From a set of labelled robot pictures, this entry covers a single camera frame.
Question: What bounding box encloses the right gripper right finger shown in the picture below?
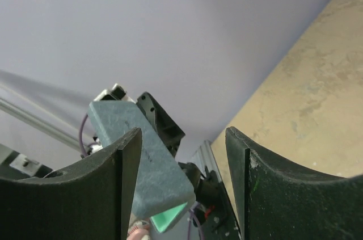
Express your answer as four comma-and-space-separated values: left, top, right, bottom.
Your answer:
225, 127, 362, 239

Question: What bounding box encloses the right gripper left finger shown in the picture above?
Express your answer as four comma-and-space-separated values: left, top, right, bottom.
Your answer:
1, 128, 142, 239

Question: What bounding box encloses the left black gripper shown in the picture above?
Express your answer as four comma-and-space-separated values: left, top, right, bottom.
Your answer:
137, 92, 221, 212

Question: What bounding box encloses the grey glasses case green lining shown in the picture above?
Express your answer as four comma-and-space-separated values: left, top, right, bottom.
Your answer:
87, 100, 196, 233

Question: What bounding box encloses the purple cable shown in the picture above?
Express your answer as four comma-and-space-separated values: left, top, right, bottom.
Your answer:
78, 112, 100, 159
187, 203, 208, 240

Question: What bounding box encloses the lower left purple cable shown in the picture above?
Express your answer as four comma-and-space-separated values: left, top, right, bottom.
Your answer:
187, 203, 208, 240

